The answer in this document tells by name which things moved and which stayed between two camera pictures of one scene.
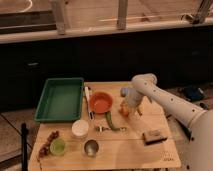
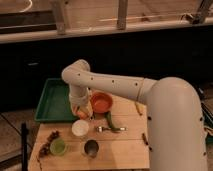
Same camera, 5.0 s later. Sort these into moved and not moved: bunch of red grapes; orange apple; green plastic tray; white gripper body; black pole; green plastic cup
Moved: orange apple; white gripper body
Not moved: black pole; green plastic tray; green plastic cup; bunch of red grapes
